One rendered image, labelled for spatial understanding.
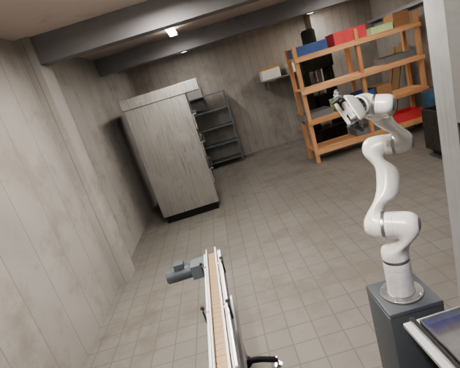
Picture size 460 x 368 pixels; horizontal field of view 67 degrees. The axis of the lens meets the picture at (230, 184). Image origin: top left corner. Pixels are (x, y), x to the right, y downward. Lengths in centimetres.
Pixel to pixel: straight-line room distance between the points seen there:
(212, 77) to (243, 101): 103
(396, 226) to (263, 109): 822
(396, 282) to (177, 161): 466
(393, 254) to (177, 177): 470
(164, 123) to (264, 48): 460
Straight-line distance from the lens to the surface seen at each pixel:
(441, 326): 173
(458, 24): 87
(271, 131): 977
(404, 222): 167
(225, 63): 958
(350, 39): 740
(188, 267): 249
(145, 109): 590
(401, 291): 186
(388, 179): 174
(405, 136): 179
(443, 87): 94
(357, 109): 127
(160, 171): 601
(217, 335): 180
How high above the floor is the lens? 203
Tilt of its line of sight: 16 degrees down
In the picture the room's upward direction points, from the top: 17 degrees counter-clockwise
